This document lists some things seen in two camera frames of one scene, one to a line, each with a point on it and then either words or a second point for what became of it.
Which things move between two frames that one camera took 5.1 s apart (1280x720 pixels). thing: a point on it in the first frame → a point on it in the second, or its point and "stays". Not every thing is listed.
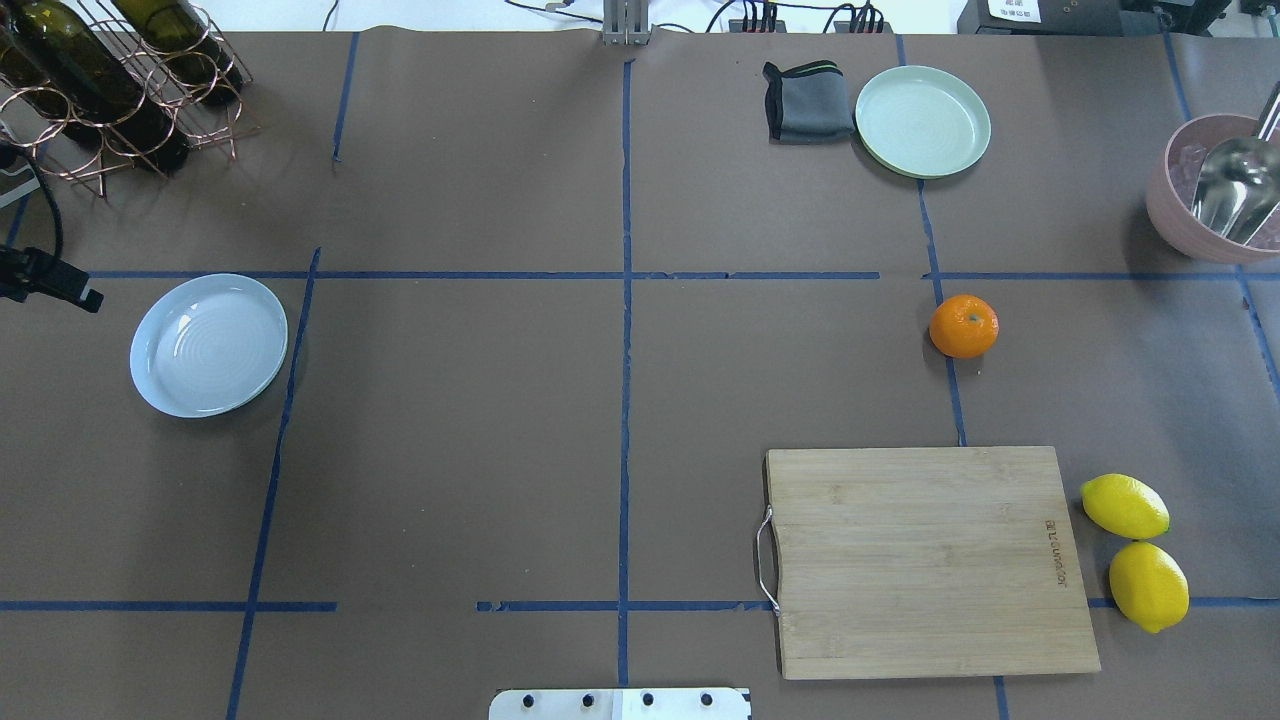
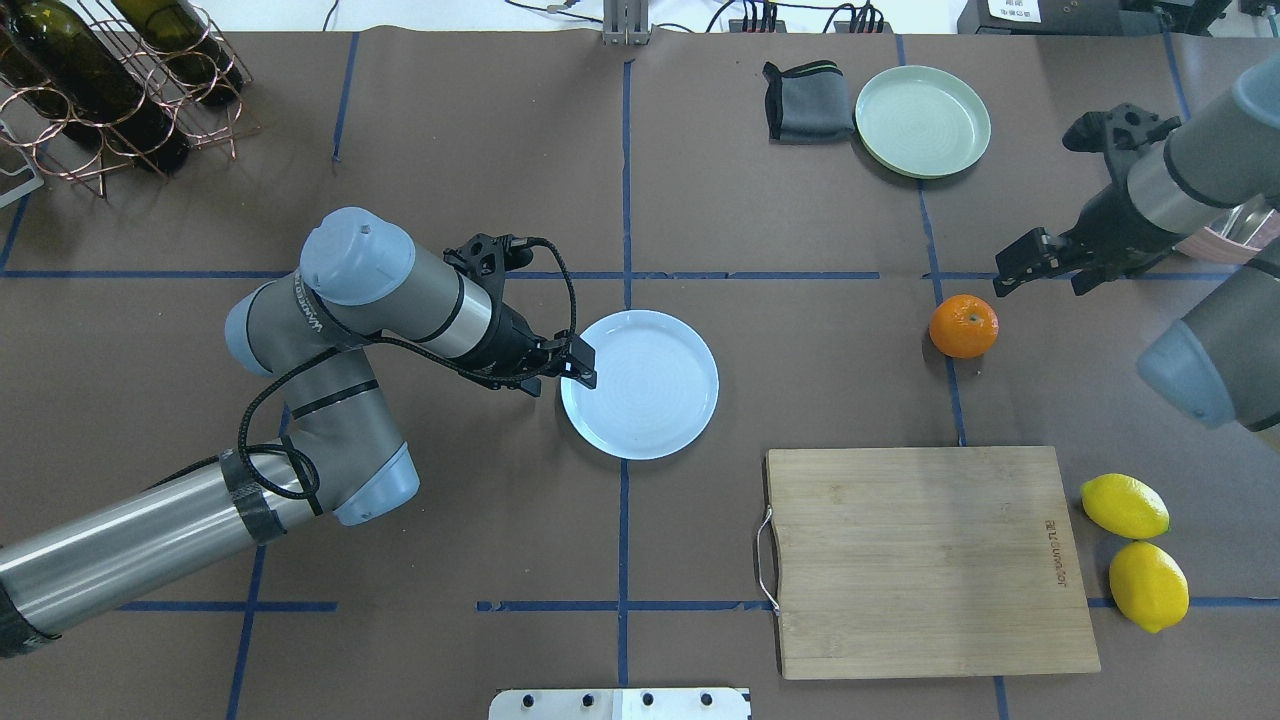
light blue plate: x=208 y=345 → x=657 y=385
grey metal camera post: x=626 y=22 stays
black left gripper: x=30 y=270 → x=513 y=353
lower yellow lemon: x=1149 y=586 stays
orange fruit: x=964 y=326 stays
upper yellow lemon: x=1125 y=506 stays
